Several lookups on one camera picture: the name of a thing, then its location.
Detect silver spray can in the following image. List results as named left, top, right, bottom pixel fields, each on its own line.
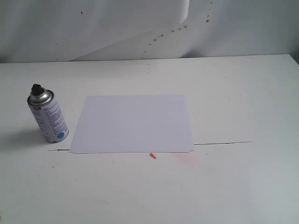
left=27, top=84, right=69, bottom=143

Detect top white paper sheet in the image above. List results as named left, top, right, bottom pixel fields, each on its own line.
left=70, top=95, right=194, bottom=154

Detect white backdrop sheet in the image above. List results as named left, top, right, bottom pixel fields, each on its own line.
left=0, top=0, right=299, bottom=63

